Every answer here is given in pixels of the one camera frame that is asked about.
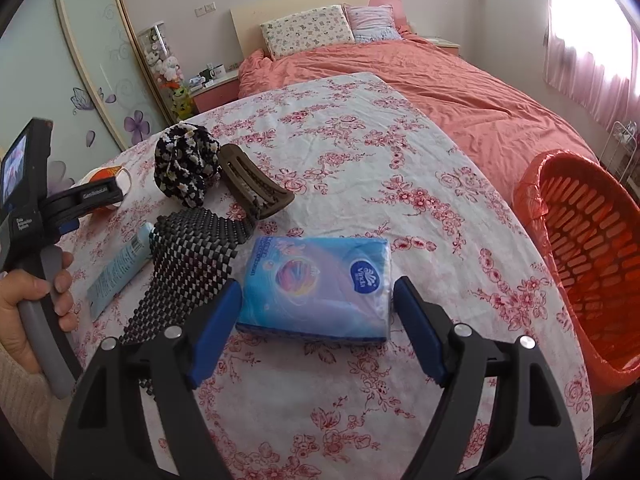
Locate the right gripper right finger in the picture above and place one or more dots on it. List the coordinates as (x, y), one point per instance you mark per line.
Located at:
(530, 434)

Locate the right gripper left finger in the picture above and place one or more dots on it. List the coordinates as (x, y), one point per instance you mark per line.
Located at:
(105, 434)

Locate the red white paper cup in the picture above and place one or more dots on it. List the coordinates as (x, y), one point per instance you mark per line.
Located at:
(111, 177)

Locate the light blue cream tube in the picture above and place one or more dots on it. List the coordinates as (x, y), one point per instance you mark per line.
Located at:
(120, 271)

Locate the black checkered mesh pouch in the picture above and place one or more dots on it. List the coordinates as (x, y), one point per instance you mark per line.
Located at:
(192, 252)

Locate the black floral scrunchie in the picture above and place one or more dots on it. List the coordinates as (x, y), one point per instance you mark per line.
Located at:
(186, 159)

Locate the brown hair claw clip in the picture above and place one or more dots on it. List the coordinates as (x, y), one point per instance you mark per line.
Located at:
(257, 194)

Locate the blue tissue pack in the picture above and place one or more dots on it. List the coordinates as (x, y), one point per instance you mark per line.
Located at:
(335, 288)

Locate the person's left hand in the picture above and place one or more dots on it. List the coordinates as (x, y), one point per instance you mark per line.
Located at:
(22, 295)

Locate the sliding glass wardrobe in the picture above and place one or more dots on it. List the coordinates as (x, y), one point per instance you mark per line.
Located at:
(76, 63)

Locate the plush toy display tube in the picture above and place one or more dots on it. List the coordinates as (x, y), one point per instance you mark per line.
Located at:
(166, 72)

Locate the floral pink tablecloth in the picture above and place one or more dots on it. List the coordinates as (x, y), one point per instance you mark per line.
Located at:
(379, 192)

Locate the pink left nightstand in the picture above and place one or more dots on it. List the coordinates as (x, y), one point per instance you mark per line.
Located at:
(220, 92)

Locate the orange plastic laundry basket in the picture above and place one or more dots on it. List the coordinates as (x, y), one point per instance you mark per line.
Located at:
(586, 227)

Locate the white mug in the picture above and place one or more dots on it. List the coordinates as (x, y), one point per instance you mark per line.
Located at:
(216, 71)

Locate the salmon pink duvet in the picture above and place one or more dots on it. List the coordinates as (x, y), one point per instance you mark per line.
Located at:
(499, 127)

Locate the pink window curtain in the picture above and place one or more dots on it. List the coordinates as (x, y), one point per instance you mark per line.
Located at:
(608, 90)

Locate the floral print pillow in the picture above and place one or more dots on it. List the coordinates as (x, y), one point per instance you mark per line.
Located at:
(306, 30)

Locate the pink striped pillow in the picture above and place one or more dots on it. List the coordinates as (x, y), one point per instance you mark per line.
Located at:
(372, 23)

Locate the right nightstand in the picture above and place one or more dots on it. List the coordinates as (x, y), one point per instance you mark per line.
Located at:
(445, 45)

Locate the white wall power outlet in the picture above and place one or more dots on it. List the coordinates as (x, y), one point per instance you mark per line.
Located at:
(208, 8)

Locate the white wire rack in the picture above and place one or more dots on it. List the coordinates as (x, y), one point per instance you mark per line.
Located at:
(620, 155)

